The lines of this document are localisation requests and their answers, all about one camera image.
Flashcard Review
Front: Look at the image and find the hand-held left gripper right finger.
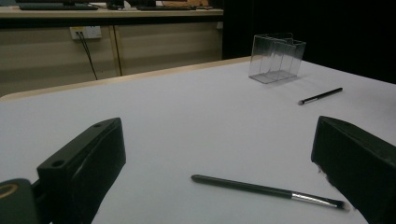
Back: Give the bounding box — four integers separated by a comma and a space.
310, 115, 396, 224

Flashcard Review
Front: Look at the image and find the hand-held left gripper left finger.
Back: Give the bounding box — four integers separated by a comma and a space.
36, 117, 127, 224

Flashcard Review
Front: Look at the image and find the black makeup brush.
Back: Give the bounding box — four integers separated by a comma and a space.
190, 174, 350, 211

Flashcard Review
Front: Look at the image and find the clear plastic organizer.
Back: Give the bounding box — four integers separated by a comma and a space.
247, 32, 307, 85

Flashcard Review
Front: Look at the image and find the black pen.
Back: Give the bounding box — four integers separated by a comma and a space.
297, 87, 344, 106

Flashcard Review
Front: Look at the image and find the black curtain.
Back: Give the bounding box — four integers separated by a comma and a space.
221, 0, 396, 85

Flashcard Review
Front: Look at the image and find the beige desk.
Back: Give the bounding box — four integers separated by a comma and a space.
0, 6, 224, 30

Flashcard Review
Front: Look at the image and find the black keyboard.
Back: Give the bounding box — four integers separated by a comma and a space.
18, 2, 99, 11

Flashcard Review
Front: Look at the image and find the black power cable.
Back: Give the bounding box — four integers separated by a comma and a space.
76, 31, 99, 81

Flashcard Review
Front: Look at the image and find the white wall outlet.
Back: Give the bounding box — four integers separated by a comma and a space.
69, 25, 103, 41

